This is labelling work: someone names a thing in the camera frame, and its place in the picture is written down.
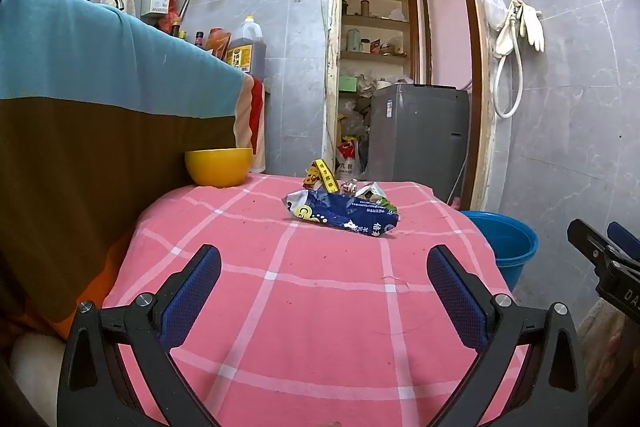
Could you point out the white rubber gloves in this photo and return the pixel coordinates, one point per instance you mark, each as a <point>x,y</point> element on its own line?
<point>532,27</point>

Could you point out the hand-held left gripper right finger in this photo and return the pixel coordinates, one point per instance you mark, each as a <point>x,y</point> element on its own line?
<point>457,297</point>

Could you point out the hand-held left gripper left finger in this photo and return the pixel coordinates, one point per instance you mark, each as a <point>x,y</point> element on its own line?
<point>195,297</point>

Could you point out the blue snack packet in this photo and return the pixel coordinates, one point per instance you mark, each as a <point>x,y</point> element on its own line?
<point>340,214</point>

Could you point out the blue plastic bucket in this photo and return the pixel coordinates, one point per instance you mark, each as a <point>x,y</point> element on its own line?
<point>505,247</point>

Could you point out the red white striped wrapper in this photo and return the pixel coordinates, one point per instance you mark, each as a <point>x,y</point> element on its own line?
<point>348,186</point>

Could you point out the yellow snack wrapper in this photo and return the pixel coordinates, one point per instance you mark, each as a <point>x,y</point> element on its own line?
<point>325,174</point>

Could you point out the pink checked tablecloth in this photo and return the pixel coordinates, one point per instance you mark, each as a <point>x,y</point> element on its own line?
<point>325,332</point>

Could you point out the grey washing machine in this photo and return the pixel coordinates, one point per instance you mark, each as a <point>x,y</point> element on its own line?
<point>415,137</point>

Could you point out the white cushion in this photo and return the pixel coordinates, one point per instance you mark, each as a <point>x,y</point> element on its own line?
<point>32,369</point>

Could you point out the wooden shelf unit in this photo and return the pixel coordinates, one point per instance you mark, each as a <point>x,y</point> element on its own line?
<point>377,19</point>

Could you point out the white green crumpled wrapper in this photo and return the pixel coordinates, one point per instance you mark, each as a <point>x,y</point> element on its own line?
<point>372,193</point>

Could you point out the beige fuzzy cloth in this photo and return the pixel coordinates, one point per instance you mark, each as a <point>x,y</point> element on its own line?
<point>607,352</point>

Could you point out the yellow bowl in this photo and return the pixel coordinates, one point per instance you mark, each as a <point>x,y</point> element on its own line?
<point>217,167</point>

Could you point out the teal brown orange blanket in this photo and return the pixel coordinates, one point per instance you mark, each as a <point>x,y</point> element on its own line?
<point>100,107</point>

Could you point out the wooden door frame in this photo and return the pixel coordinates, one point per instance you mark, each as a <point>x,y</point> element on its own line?
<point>480,82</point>

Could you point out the white red sack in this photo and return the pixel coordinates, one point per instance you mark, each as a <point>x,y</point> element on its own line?
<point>347,157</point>

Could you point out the orange seasoning packet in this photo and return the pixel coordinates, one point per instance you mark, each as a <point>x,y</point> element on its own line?
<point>218,43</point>

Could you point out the green box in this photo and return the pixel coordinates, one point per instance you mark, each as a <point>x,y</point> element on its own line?
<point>347,83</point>

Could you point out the large cooking oil bottle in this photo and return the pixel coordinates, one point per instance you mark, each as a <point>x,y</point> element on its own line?
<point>245,49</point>

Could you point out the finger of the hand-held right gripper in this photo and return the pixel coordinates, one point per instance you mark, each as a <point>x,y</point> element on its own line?
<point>587,241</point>
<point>625,237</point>

